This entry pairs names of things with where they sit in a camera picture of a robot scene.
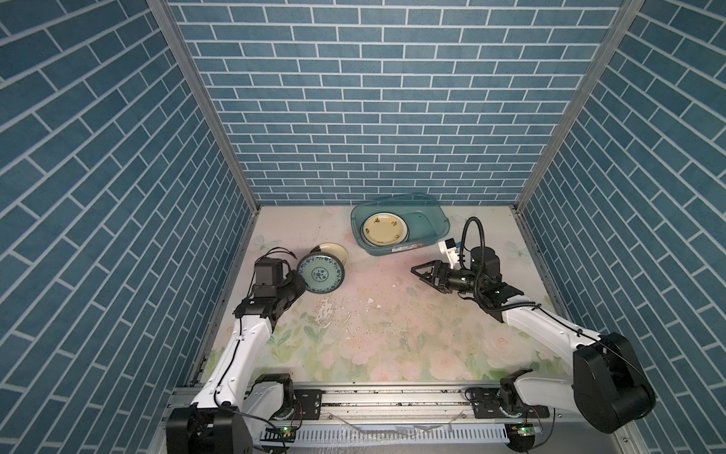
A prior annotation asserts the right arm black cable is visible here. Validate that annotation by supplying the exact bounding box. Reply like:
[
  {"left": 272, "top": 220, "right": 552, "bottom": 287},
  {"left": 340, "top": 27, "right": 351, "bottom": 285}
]
[{"left": 458, "top": 216, "right": 642, "bottom": 376}]

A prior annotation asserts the yellow plate with small prints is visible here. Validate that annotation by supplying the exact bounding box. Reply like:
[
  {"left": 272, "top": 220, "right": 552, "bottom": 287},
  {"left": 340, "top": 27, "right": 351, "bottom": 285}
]
[{"left": 361, "top": 212, "right": 408, "bottom": 246}]

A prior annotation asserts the teal translucent plastic bin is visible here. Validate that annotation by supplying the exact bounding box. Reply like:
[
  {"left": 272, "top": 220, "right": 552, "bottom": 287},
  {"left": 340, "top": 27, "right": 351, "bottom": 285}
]
[{"left": 351, "top": 193, "right": 450, "bottom": 257}]

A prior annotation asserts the aluminium front rail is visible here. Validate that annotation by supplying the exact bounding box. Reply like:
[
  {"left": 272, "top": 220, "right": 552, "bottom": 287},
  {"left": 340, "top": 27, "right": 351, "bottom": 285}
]
[{"left": 158, "top": 382, "right": 636, "bottom": 449}]

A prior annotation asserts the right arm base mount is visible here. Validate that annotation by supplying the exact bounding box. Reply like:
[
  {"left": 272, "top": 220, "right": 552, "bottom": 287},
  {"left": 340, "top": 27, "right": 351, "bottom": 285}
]
[{"left": 463, "top": 387, "right": 551, "bottom": 421}]

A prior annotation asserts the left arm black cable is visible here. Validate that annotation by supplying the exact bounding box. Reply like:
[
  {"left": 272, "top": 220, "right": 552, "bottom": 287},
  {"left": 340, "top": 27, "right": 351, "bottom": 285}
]
[{"left": 209, "top": 246, "right": 299, "bottom": 454}]

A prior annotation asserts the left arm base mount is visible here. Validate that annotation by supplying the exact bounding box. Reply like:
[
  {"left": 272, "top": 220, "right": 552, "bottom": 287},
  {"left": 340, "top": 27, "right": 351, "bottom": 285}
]
[{"left": 270, "top": 389, "right": 323, "bottom": 422}]

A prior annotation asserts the cream plate with black patch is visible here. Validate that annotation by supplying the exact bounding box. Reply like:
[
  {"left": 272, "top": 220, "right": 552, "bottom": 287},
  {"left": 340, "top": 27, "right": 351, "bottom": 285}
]
[{"left": 310, "top": 242, "right": 350, "bottom": 267}]

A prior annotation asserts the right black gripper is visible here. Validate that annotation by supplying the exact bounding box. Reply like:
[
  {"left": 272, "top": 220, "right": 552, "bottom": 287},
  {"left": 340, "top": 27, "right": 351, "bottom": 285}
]
[{"left": 412, "top": 261, "right": 482, "bottom": 297}]

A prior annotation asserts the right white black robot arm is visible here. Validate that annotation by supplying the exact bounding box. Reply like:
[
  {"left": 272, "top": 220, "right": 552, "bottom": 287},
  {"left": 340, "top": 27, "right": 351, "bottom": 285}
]
[{"left": 410, "top": 247, "right": 656, "bottom": 434}]

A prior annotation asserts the blue patterned small plate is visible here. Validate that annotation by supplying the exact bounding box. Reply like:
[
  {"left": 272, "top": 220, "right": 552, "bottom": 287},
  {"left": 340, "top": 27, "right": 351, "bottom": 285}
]
[{"left": 297, "top": 252, "right": 345, "bottom": 294}]

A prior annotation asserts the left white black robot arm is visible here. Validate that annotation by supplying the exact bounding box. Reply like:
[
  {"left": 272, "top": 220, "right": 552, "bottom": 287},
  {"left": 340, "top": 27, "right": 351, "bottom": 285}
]
[{"left": 164, "top": 255, "right": 306, "bottom": 453}]

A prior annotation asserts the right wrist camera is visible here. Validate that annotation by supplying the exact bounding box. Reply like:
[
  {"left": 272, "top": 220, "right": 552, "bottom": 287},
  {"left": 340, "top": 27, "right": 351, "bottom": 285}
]
[{"left": 438, "top": 238, "right": 463, "bottom": 270}]

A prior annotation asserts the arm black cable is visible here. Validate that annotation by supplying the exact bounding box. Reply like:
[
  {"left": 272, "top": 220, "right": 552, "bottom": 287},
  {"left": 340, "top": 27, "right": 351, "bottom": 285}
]
[
  {"left": 458, "top": 216, "right": 642, "bottom": 376},
  {"left": 209, "top": 246, "right": 299, "bottom": 454}
]

